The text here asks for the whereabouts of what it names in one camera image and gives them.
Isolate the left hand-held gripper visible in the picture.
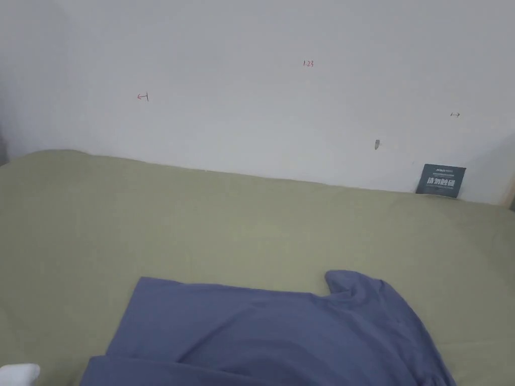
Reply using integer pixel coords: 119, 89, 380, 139
0, 363, 41, 386

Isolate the bed with pale green sheet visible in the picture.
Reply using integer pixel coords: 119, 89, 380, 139
0, 149, 515, 386

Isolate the blue shirt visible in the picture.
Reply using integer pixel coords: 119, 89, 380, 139
79, 269, 457, 386

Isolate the dark card with white print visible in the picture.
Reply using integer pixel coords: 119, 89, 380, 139
415, 163, 467, 200

